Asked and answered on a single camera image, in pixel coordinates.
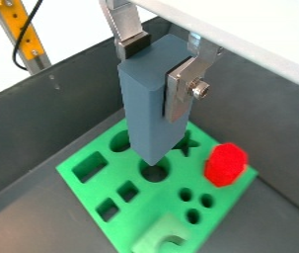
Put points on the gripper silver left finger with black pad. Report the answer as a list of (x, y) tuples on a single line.
[(123, 19)]

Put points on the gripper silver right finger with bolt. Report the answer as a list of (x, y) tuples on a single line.
[(184, 83)]

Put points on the blue rectangular block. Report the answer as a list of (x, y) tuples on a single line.
[(141, 73)]

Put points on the green shape sorting board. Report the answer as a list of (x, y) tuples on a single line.
[(127, 194)]

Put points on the red hexagonal peg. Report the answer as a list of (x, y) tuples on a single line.
[(226, 164)]

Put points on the light green notched block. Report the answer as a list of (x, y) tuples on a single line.
[(167, 230)]

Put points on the yellow metal frame post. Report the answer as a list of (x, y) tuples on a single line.
[(28, 54)]

